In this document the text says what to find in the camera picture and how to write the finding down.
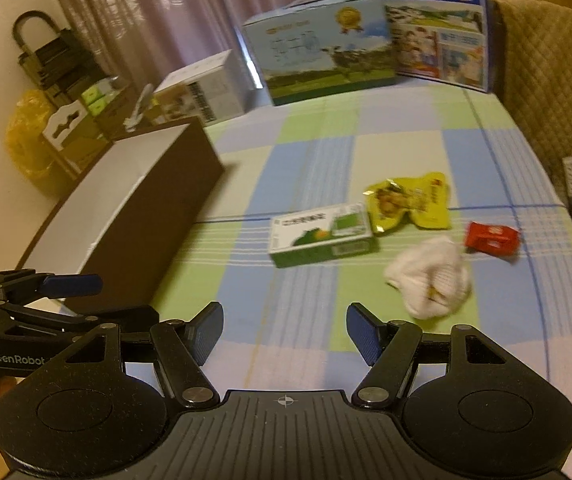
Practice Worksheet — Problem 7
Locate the brown shoe box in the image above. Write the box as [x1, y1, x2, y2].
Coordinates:
[16, 117, 227, 312]

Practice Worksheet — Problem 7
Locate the brown cardboard box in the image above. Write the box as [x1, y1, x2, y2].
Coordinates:
[60, 87, 140, 172]

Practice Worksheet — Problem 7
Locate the yellow snack packet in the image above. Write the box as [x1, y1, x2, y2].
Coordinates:
[363, 172, 453, 236]

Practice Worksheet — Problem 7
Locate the checked tablecloth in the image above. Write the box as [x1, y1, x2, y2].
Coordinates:
[156, 82, 572, 387]

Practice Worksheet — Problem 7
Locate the red snack packet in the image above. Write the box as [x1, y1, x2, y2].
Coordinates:
[465, 221, 522, 257]

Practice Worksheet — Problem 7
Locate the green milk carton box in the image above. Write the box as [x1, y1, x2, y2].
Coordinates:
[242, 0, 399, 107]

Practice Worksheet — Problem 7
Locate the blue milk carton box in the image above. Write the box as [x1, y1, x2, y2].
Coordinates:
[370, 0, 491, 95]

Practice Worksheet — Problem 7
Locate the white plastic object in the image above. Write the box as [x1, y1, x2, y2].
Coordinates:
[124, 85, 155, 132]

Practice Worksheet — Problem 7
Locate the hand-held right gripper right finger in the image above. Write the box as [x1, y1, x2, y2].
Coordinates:
[347, 302, 518, 407]

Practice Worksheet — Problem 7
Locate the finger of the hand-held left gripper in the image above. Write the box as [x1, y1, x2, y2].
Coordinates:
[8, 304, 161, 335]
[0, 269, 104, 302]

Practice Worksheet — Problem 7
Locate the white sock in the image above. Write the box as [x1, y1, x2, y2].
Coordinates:
[383, 236, 472, 320]

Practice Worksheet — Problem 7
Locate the chair with quilted cover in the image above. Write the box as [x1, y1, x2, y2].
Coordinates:
[486, 0, 572, 192]

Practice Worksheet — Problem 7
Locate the pink curtain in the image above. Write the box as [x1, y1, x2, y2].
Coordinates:
[40, 0, 383, 92]

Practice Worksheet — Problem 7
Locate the small white cardboard box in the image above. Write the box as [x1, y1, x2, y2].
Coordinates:
[153, 50, 257, 127]

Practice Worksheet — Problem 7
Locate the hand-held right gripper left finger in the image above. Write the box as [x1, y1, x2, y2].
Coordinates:
[50, 301, 225, 409]

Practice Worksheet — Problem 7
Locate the white carved chair back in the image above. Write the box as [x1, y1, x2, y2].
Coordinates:
[42, 101, 89, 154]

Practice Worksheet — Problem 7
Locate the green medicine box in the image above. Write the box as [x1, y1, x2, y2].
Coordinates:
[270, 202, 381, 269]

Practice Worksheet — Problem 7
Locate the yellow plastic bag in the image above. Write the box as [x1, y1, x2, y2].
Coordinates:
[6, 90, 67, 194]

